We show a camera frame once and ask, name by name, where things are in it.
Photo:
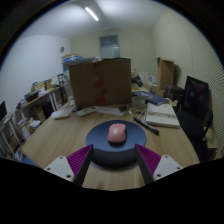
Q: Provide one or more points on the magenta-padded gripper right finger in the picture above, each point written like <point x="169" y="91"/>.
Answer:
<point x="163" y="165"/>

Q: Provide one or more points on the black marker pen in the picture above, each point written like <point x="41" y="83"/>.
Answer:
<point x="146" y="126"/>

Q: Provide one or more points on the white shelf unit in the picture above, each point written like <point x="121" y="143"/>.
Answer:
<point x="10" y="136"/>

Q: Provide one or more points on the white thick book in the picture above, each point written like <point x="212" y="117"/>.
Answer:
<point x="162" y="115"/>

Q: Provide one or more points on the cluttered wooden side desk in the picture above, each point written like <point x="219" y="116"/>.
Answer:
<point x="36" y="98"/>

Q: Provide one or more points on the black office chair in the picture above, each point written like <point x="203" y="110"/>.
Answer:
<point x="195" y="110"/>

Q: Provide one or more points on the dark blue mouse pad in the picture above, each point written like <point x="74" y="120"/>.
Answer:
<point x="100" y="146"/>

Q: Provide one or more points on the large brown cardboard box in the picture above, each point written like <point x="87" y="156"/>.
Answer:
<point x="100" y="83"/>

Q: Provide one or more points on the blue book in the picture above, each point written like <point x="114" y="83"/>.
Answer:
<point x="155" y="99"/>

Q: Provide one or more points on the plain white paper sheet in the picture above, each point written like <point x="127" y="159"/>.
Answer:
<point x="110" y="110"/>

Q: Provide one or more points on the tall open cardboard box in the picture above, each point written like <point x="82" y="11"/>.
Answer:
<point x="165" y="73"/>

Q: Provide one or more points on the black eyeglasses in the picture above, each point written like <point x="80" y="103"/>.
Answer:
<point x="75" y="108"/>

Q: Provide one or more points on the blue white display cabinet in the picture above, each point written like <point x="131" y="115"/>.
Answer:
<point x="71" y="58"/>

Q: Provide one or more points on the pink computer mouse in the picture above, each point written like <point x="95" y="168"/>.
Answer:
<point x="116" y="133"/>

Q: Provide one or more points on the window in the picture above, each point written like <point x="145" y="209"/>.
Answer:
<point x="109" y="46"/>

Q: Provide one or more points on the round wall clock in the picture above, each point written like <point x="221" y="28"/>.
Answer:
<point x="62" y="49"/>

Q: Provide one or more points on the ceiling tube light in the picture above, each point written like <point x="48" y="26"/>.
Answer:
<point x="91" y="13"/>

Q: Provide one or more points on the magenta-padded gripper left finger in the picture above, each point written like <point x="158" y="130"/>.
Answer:
<point x="63" y="166"/>

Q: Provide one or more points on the black computer monitor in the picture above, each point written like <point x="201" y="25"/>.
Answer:
<point x="2" y="111"/>

